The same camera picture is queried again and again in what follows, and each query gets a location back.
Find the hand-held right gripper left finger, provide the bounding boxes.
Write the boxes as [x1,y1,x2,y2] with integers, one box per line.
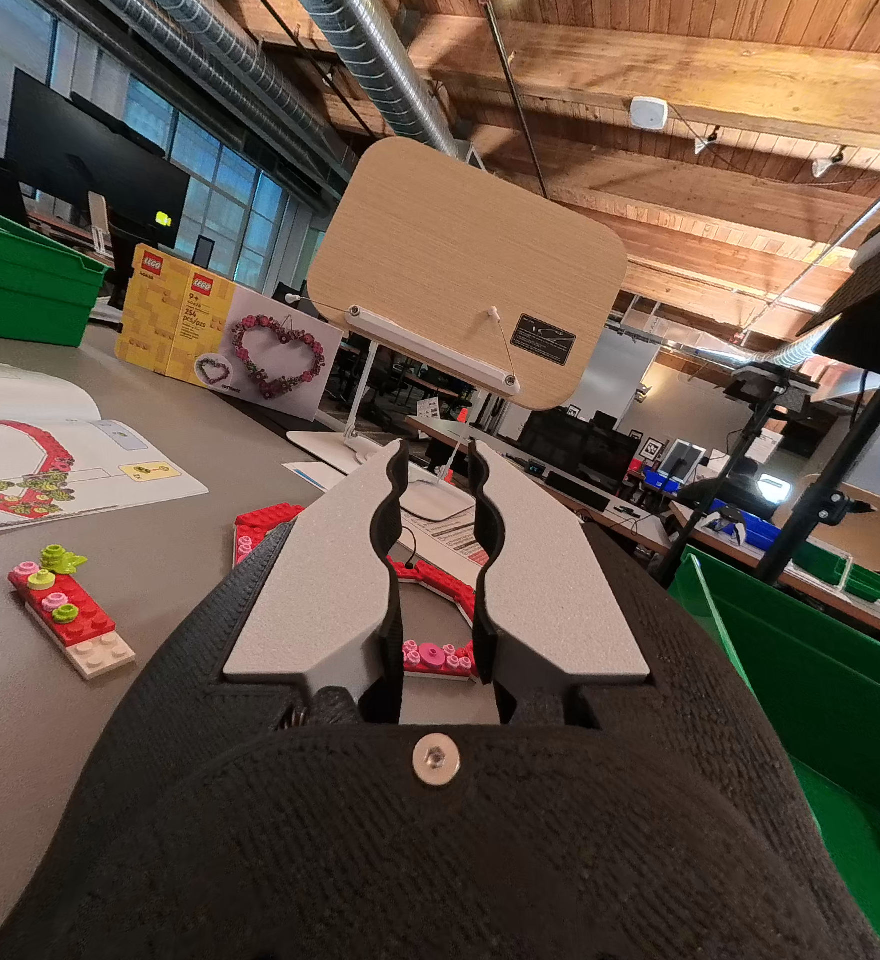
[222,439,411,693]

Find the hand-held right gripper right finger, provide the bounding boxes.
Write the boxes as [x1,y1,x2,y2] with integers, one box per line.
[464,439,651,687]

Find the red lego heart frame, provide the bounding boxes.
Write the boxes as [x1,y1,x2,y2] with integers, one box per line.
[232,501,480,678]

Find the red lego strip lime flowers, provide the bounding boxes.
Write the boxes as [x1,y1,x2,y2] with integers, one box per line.
[7,543,137,681]

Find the lego instruction booklet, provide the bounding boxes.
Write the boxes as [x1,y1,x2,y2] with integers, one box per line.
[0,358,210,537]

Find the yellow lego set box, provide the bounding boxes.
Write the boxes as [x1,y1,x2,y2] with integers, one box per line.
[115,242,345,421]

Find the laminated printed paper sheet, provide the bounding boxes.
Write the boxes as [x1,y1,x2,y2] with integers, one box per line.
[282,459,486,564]

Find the black computer monitor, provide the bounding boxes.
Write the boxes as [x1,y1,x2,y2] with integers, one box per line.
[518,408,639,496]

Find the blue storage bins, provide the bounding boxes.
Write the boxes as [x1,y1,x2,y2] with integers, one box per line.
[710,495,782,549]

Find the green plastic bin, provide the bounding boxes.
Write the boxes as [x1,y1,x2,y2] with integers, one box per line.
[667,545,880,960]
[0,201,111,348]

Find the black tripod stand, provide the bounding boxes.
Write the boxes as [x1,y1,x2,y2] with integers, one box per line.
[755,281,880,586]

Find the small green bins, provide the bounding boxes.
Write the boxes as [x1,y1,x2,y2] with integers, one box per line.
[792,540,880,601]

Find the black light stand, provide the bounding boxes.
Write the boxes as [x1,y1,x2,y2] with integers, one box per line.
[653,360,819,586]

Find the wooden book stand white base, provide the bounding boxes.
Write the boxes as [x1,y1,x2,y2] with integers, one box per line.
[286,136,630,526]

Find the silver ventilation duct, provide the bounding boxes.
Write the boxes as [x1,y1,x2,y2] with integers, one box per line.
[297,0,463,162]

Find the dark ventilation duct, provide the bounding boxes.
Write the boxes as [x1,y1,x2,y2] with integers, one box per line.
[106,0,336,189]

